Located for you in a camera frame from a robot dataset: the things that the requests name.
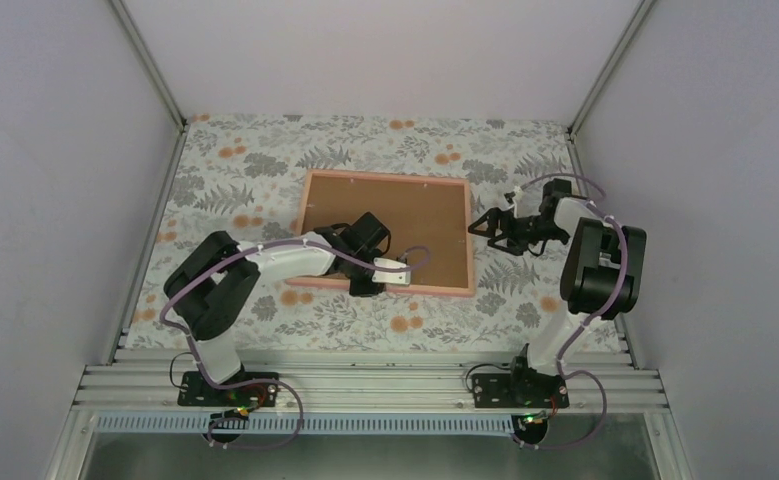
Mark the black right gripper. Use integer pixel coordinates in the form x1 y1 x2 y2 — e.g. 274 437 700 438
469 207 569 257

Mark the pink wooden picture frame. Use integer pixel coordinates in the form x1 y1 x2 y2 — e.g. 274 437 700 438
286 169 477 299

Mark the brown cardboard backing board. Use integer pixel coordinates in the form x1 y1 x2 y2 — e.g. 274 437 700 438
300 174 470 289

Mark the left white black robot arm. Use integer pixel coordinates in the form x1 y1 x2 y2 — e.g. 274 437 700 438
164 213 411 405

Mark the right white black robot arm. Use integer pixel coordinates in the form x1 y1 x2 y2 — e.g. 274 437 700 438
468 174 647 407

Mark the floral patterned table mat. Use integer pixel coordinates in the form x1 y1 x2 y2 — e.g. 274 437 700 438
126 114 572 352

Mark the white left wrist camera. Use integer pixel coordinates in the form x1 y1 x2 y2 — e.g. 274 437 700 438
371 257 411 286

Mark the aluminium mounting rail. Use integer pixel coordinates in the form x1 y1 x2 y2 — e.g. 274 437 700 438
72 349 669 414

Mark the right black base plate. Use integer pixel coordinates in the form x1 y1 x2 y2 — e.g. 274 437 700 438
471 373 570 409

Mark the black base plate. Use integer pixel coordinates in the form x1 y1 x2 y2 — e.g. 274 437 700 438
177 371 279 408
471 373 570 409

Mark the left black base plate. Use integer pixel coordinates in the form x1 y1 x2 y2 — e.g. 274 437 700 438
177 371 279 408

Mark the grey slotted cable duct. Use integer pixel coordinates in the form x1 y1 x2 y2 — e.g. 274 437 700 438
93 411 515 436

